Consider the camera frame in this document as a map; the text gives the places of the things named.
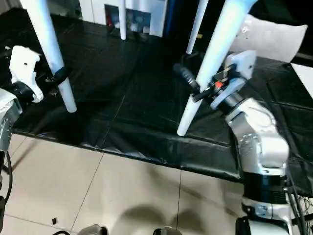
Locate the white plastic table leg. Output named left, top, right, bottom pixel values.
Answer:
left=118, top=0, right=128, bottom=41
left=185, top=0, right=210, bottom=55
left=176, top=0, right=259, bottom=137
left=20, top=0, right=78, bottom=114

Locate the black work mat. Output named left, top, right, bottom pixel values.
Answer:
left=0, top=7, right=313, bottom=196

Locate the white sideboard cabinet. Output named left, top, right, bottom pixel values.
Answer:
left=78, top=0, right=169, bottom=38

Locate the grey cushion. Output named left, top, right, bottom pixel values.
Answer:
left=229, top=14, right=309, bottom=63

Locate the white flat board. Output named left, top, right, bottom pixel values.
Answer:
left=290, top=62, right=313, bottom=99

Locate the black sofa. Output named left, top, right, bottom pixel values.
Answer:
left=166, top=0, right=313, bottom=59

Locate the black robot left foot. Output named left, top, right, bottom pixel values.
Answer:
left=79, top=224, right=110, bottom=235

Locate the black robot foot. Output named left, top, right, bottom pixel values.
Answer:
left=153, top=226, right=183, bottom=235
left=79, top=224, right=110, bottom=235

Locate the black robot right foot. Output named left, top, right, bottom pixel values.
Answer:
left=153, top=226, right=183, bottom=235

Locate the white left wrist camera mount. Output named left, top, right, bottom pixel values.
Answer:
left=9, top=45, right=45, bottom=103

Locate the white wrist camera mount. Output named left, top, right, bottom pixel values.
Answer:
left=9, top=45, right=45, bottom=103
left=209, top=50, right=258, bottom=111

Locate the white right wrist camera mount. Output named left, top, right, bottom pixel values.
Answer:
left=209, top=50, right=258, bottom=111

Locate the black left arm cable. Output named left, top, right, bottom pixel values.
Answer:
left=0, top=150, right=13, bottom=221

